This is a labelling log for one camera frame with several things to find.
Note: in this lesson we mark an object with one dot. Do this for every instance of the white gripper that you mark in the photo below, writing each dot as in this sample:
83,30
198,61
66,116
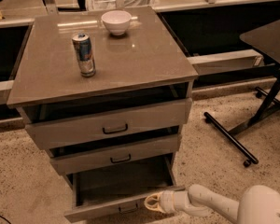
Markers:
167,201

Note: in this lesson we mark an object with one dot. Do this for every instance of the grey bottom drawer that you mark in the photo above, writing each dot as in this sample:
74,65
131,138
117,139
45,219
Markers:
120,188

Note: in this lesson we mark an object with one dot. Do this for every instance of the grey drawer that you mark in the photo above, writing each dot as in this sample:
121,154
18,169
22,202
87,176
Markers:
78,130
120,188
108,156

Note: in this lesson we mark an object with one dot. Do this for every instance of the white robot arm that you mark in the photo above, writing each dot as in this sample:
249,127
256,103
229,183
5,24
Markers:
258,205

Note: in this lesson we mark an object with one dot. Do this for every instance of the grey middle drawer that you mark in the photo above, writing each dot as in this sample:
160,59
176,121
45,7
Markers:
108,156

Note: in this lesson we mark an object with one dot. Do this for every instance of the grey drawer cabinet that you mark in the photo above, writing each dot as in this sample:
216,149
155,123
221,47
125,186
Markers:
143,67

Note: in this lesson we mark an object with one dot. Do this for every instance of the grey top drawer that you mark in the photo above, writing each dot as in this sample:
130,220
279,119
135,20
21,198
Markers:
78,130

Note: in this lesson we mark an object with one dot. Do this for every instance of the blue silver drink can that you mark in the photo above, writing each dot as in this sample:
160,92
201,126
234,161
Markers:
83,49

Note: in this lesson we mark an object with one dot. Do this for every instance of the white ceramic bowl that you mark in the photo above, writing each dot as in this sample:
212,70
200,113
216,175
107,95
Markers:
116,22

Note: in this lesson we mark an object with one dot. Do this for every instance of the black rolling side table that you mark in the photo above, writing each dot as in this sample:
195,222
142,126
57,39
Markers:
266,40

